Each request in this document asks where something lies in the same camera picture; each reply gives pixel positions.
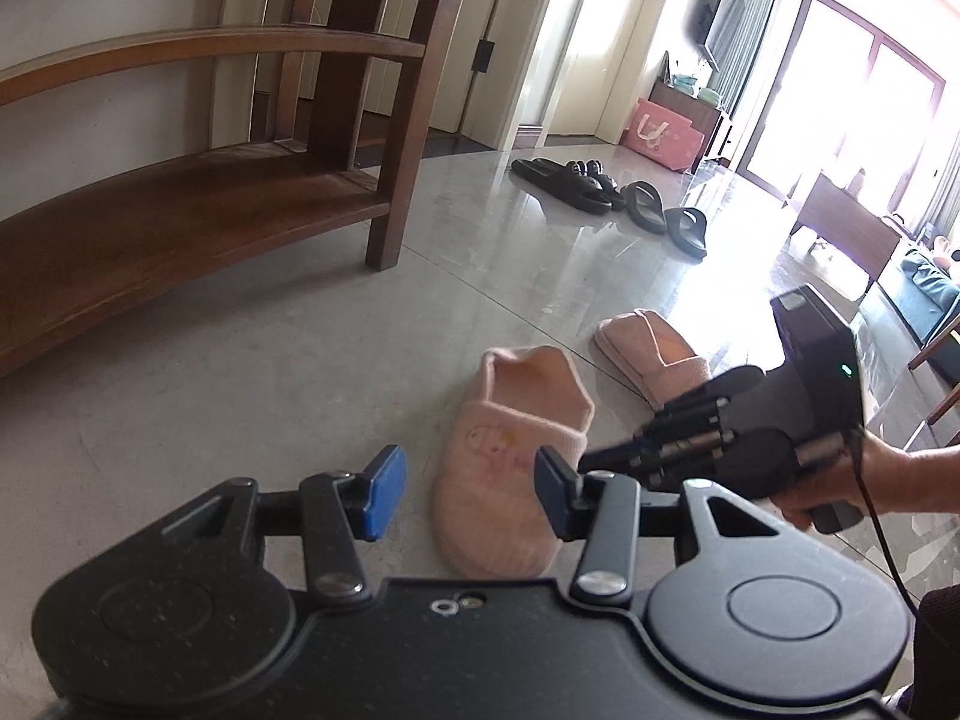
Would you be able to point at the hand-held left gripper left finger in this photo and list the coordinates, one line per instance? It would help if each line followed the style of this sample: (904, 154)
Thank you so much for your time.
(384, 491)

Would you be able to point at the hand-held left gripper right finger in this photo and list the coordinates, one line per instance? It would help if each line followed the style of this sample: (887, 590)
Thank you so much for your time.
(553, 493)

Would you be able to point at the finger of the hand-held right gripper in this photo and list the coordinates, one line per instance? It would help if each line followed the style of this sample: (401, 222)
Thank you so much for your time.
(709, 401)
(660, 457)

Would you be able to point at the pink fabric slipper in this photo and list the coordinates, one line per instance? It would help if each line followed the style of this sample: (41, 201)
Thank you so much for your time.
(510, 465)
(656, 356)

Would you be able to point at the wooden shoe rack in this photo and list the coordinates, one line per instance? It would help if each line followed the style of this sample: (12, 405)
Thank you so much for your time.
(187, 217)

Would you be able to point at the person's right forearm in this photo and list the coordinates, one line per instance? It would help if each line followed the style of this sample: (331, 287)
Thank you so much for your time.
(934, 476)

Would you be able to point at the person's right hand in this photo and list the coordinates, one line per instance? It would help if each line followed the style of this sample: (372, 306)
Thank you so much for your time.
(881, 476)

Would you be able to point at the blue sofa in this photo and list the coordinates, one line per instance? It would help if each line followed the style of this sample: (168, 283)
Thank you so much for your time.
(926, 289)

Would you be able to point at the wooden coffee table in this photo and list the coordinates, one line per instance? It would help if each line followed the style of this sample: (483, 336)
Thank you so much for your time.
(847, 229)

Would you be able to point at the black slide sandal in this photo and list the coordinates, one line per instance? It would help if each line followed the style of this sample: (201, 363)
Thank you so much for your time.
(686, 232)
(555, 180)
(645, 206)
(600, 180)

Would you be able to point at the pink paper bag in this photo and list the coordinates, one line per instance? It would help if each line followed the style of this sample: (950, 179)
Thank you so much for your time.
(664, 136)

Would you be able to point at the person's dark pants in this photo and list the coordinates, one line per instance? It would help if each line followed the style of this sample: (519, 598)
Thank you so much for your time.
(941, 652)

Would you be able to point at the wooden television cabinet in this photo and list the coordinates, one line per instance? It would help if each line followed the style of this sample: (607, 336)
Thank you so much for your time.
(694, 109)

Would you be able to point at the grey curtain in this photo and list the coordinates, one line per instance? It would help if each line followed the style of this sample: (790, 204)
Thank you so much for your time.
(750, 22)

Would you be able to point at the wall television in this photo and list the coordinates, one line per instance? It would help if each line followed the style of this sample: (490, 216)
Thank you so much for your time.
(724, 11)

